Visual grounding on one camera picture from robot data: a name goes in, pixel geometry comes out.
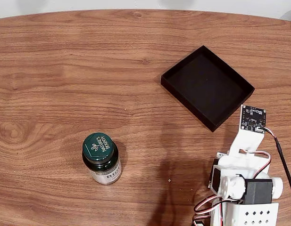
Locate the black camera cable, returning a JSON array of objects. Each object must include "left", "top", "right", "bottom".
[{"left": 258, "top": 126, "right": 291, "bottom": 226}]

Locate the red white black servo wire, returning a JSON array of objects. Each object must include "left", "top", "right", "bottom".
[
  {"left": 243, "top": 150, "right": 272, "bottom": 180},
  {"left": 192, "top": 194, "right": 231, "bottom": 226}
]

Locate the green-capped pill bottle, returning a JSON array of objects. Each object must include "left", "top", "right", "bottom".
[{"left": 82, "top": 132, "right": 123, "bottom": 186}]

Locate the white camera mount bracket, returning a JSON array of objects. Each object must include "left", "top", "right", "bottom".
[{"left": 227, "top": 128, "right": 266, "bottom": 156}]

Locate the shallow black box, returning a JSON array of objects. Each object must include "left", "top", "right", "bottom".
[{"left": 160, "top": 45, "right": 255, "bottom": 132}]

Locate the black camera circuit board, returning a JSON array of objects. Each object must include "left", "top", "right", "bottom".
[{"left": 241, "top": 105, "right": 266, "bottom": 133}]

